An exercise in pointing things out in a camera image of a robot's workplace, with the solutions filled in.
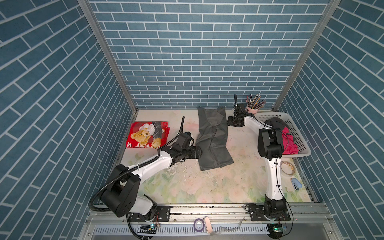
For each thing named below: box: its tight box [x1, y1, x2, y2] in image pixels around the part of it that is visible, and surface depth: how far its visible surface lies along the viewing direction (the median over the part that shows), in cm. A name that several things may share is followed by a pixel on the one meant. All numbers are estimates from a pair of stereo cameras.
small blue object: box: [290, 178, 302, 190], surface depth 84 cm
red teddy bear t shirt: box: [126, 121, 170, 149], surface depth 101 cm
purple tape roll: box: [193, 218, 205, 232], surface depth 72 cm
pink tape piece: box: [205, 216, 213, 234], surface depth 70 cm
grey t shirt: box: [195, 107, 235, 171], surface depth 102 cm
